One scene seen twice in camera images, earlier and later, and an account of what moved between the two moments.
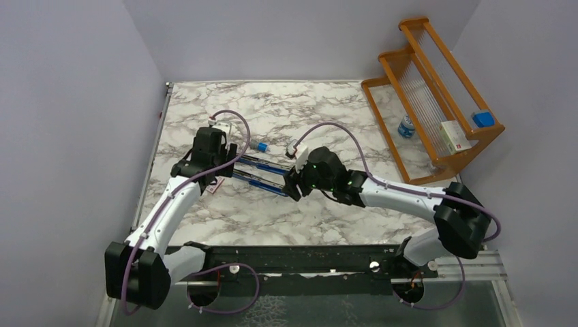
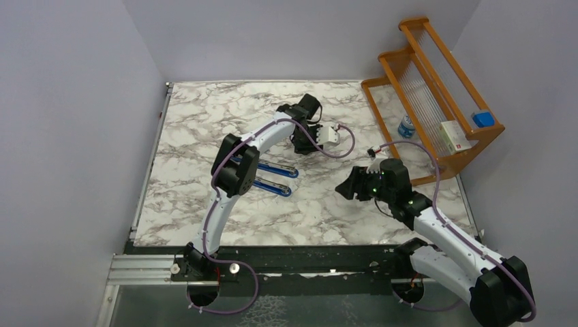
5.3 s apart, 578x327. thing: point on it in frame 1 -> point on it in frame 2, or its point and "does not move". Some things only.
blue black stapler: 265,165 does not move
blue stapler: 259,182 does not move
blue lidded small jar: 406,127 does not move
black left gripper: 227,151 -> 305,148
